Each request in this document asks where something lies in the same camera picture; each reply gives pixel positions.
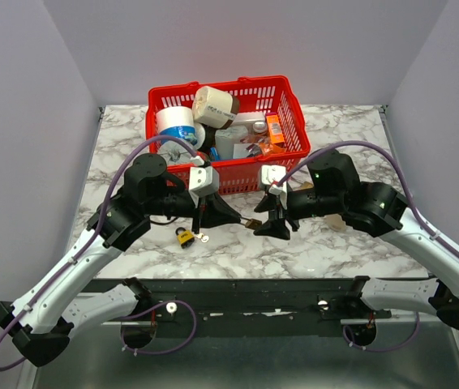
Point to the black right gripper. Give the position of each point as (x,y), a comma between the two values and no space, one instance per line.
(276,227)

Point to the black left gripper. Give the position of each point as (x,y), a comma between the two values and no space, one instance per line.
(212,211)

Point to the small brass padlock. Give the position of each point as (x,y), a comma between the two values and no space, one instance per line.
(252,224)

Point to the small silver keys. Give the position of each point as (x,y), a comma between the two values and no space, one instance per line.
(202,237)

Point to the yellow padlock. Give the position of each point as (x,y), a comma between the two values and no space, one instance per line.
(185,237)

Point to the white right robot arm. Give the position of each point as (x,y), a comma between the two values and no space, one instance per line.
(380,211)

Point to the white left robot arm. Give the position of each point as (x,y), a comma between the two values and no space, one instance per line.
(42,322)

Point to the large brass padlock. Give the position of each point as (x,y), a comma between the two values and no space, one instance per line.
(307,186)

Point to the blue flat box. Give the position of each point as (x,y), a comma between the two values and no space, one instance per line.
(214,155)

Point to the cream soap pump bottle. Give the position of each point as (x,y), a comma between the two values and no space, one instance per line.
(335,222)

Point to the orange snack packet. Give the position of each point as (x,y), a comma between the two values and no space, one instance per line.
(257,145)

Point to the grey wrapped roll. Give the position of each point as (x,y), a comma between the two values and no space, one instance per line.
(174,154)

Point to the white marbled container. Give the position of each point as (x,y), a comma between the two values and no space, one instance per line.
(225,139)

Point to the orange box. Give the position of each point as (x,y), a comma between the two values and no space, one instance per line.
(275,132)

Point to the jar with metal lid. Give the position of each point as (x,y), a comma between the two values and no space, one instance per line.
(260,128)

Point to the white blue paper roll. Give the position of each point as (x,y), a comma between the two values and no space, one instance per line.
(178,121)

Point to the beige paper roll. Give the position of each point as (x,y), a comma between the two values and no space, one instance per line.
(214,108)

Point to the red plastic shopping basket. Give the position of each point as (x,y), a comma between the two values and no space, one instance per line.
(267,94)

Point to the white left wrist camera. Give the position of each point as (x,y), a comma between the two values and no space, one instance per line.
(203,181)

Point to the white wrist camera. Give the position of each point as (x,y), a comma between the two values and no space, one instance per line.
(203,181)
(269,177)

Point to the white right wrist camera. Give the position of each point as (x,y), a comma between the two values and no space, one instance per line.
(269,177)

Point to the black mounting base rail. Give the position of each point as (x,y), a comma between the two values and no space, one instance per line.
(259,307)

